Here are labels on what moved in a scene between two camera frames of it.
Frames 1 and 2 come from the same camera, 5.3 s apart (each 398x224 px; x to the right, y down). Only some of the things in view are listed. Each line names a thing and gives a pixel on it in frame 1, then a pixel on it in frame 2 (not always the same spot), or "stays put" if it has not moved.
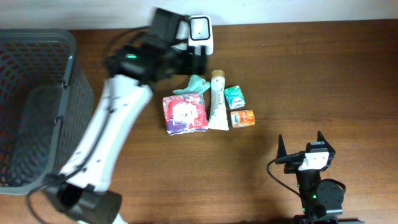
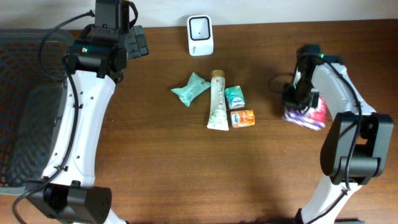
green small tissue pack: (234, 98) stays put
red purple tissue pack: (185, 113) → (313, 117)
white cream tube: (218, 119) stays put
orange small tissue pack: (242, 118) stays put
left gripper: (197, 66) → (136, 41)
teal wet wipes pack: (196, 85) stays put
